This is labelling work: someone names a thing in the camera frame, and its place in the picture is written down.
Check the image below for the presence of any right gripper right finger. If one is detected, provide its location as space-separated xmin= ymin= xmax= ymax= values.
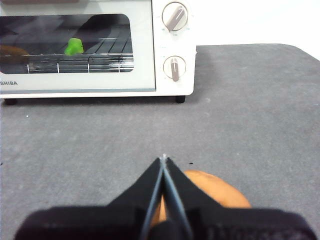
xmin=163 ymin=156 xmax=226 ymax=240

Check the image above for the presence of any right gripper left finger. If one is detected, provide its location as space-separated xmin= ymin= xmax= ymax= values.
xmin=107 ymin=156 xmax=165 ymax=240

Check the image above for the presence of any glass oven door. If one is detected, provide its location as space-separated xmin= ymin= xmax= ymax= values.
xmin=0 ymin=0 xmax=157 ymax=95

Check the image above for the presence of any purple eggplant green stem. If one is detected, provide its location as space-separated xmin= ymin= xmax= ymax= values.
xmin=64 ymin=37 xmax=85 ymax=56

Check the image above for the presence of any taupe oven door handle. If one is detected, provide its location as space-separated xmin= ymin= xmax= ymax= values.
xmin=0 ymin=0 xmax=80 ymax=4

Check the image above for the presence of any white oven knob taupe pointer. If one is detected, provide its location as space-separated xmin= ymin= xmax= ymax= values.
xmin=162 ymin=55 xmax=187 ymax=83
xmin=161 ymin=1 xmax=190 ymax=32

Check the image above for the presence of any white Toshiba toaster oven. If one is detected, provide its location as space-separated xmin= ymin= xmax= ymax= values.
xmin=0 ymin=0 xmax=197 ymax=106

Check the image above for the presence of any orange-brown potato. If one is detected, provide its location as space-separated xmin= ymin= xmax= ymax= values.
xmin=149 ymin=169 xmax=252 ymax=224

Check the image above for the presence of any wire oven rack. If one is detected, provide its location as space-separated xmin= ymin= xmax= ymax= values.
xmin=26 ymin=37 xmax=135 ymax=74

